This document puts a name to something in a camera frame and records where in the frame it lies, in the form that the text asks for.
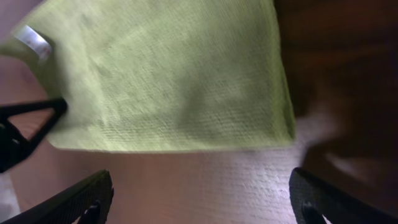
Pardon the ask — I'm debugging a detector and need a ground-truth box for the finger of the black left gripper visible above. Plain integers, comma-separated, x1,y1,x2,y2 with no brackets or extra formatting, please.
1,98,68,173

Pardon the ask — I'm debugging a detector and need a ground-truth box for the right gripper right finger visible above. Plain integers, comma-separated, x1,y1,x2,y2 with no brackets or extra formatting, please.
289,167,397,224

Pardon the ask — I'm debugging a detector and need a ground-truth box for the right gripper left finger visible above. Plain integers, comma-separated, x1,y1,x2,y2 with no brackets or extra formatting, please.
2,170,114,224

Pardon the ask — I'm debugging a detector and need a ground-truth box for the light green microfiber cloth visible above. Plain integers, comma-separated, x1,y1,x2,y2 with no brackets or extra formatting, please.
1,0,295,152

